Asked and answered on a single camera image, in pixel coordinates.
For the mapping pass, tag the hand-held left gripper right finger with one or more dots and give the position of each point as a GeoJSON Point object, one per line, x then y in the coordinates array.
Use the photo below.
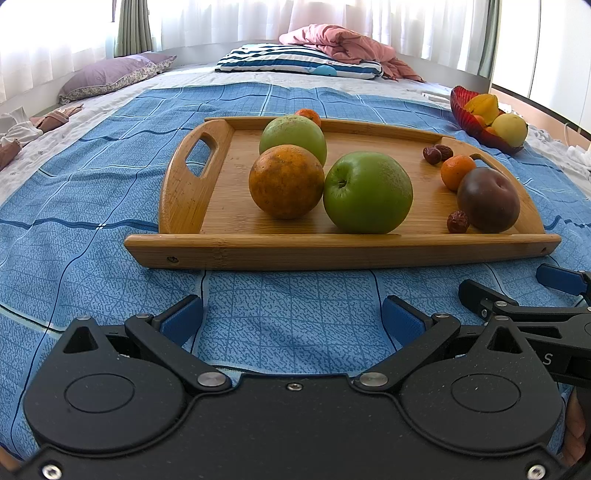
{"type": "Point", "coordinates": [401, 321]}

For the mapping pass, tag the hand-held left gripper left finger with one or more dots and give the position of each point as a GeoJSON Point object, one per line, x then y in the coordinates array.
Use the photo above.
{"type": "Point", "coordinates": [182, 318]}

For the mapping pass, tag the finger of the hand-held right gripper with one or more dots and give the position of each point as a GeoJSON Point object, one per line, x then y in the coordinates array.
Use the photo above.
{"type": "Point", "coordinates": [565, 280]}
{"type": "Point", "coordinates": [480, 293]}

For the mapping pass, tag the large tangerine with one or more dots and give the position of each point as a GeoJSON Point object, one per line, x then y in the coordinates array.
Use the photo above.
{"type": "Point", "coordinates": [455, 171]}

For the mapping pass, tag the bright green apple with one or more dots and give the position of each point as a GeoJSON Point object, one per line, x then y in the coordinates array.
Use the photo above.
{"type": "Point", "coordinates": [367, 194]}

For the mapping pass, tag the wooden tray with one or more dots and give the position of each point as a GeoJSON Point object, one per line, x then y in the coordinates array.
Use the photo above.
{"type": "Point", "coordinates": [231, 184]}

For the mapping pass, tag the mottled orange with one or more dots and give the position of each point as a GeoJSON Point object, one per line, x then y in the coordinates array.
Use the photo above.
{"type": "Point", "coordinates": [286, 182]}

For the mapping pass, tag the pale green apple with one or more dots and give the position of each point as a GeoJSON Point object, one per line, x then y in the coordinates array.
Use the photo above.
{"type": "Point", "coordinates": [295, 136]}

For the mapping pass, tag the small tangerine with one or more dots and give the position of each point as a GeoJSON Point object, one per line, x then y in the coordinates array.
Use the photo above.
{"type": "Point", "coordinates": [310, 116]}

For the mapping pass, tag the person's right hand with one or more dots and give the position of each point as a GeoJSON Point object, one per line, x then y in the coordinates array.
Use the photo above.
{"type": "Point", "coordinates": [575, 429]}

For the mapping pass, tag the white clothes pile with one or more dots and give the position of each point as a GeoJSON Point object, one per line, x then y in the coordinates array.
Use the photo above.
{"type": "Point", "coordinates": [572, 159]}

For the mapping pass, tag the blue checked blanket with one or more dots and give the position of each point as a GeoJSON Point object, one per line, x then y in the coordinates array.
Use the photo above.
{"type": "Point", "coordinates": [92, 207]}

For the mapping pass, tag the yellow pear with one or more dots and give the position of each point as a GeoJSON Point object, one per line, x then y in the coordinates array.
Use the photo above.
{"type": "Point", "coordinates": [510, 130]}

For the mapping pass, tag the small orange kumquat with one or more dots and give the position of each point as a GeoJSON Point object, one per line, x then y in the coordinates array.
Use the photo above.
{"type": "Point", "coordinates": [491, 131]}
{"type": "Point", "coordinates": [479, 121]}

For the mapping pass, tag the wooden bed board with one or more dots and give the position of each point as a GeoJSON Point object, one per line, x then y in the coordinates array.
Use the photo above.
{"type": "Point", "coordinates": [540, 110]}

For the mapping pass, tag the red glass bowl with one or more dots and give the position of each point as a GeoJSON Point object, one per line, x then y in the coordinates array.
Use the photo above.
{"type": "Point", "coordinates": [461, 108]}

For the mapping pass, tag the yellow starfruit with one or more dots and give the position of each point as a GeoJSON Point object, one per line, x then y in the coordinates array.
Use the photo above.
{"type": "Point", "coordinates": [485, 106]}

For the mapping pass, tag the small white box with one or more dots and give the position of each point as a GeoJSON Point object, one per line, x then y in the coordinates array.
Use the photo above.
{"type": "Point", "coordinates": [429, 95]}

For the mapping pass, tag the white wardrobe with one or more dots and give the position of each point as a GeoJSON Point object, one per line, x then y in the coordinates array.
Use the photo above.
{"type": "Point", "coordinates": [549, 50]}

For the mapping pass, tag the light grey bed sheet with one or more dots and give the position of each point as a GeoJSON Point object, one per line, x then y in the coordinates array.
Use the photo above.
{"type": "Point", "coordinates": [92, 99]}

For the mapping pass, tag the white cloth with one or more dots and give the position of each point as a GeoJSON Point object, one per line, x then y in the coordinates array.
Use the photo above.
{"type": "Point", "coordinates": [21, 131]}

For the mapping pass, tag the purple pillow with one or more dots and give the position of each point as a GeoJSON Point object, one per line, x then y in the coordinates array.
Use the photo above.
{"type": "Point", "coordinates": [111, 76]}

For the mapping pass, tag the green curtain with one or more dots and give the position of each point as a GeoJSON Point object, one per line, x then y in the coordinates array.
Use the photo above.
{"type": "Point", "coordinates": [134, 27]}
{"type": "Point", "coordinates": [489, 37]}

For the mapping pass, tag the blue white striped pillow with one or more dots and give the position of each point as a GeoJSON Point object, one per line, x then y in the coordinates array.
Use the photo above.
{"type": "Point", "coordinates": [277, 60]}

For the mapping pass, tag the pink quilt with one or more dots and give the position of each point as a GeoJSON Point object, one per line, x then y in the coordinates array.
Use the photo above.
{"type": "Point", "coordinates": [351, 46]}

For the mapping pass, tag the white sheer curtain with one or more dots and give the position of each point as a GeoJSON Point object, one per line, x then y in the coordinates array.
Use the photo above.
{"type": "Point", "coordinates": [300, 18]}
{"type": "Point", "coordinates": [51, 41]}

